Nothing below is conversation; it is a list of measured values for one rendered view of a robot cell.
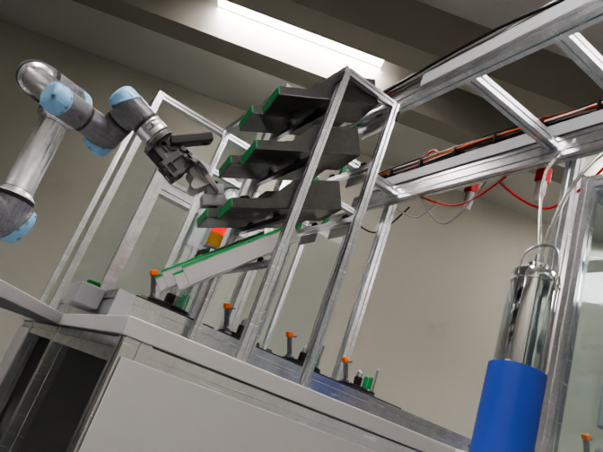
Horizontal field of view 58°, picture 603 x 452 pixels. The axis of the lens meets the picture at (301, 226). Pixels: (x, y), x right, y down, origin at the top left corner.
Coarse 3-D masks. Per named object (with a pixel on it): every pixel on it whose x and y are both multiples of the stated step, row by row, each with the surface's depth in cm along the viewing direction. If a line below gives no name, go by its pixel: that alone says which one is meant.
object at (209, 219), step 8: (264, 192) 143; (272, 192) 144; (208, 208) 137; (216, 208) 138; (200, 216) 144; (208, 216) 136; (216, 216) 137; (200, 224) 144; (208, 224) 145; (216, 224) 146; (224, 224) 146; (232, 224) 147; (240, 224) 148; (280, 224) 152; (296, 224) 154
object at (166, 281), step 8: (264, 232) 141; (240, 240) 138; (224, 248) 136; (200, 256) 133; (184, 264) 131; (168, 272) 130; (160, 280) 141; (168, 280) 129; (160, 288) 140; (168, 288) 132
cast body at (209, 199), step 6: (222, 186) 145; (204, 192) 147; (210, 192) 144; (222, 192) 145; (204, 198) 143; (210, 198) 144; (216, 198) 144; (222, 198) 145; (204, 204) 143; (210, 204) 143; (216, 204) 144; (222, 204) 144
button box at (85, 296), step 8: (72, 288) 159; (80, 288) 148; (88, 288) 149; (96, 288) 150; (72, 296) 151; (80, 296) 147; (88, 296) 148; (96, 296) 149; (72, 304) 159; (80, 304) 149; (88, 304) 148; (96, 304) 149
